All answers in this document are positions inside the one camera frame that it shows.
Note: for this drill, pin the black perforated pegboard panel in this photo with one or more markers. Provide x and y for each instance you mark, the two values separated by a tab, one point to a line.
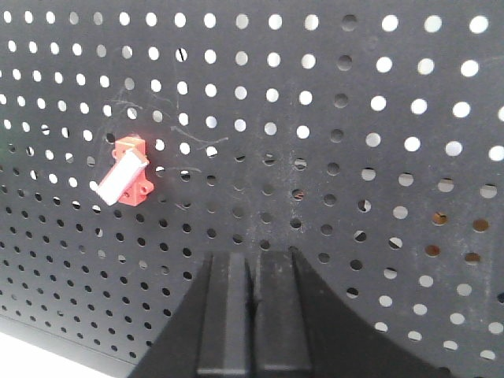
364	138

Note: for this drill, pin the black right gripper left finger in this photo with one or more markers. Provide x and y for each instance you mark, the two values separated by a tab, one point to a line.
225	347

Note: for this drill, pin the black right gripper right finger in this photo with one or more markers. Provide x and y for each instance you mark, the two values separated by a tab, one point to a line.
280	343

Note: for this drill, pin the red toggle switch white lever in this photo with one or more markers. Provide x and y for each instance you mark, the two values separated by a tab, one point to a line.
126	181

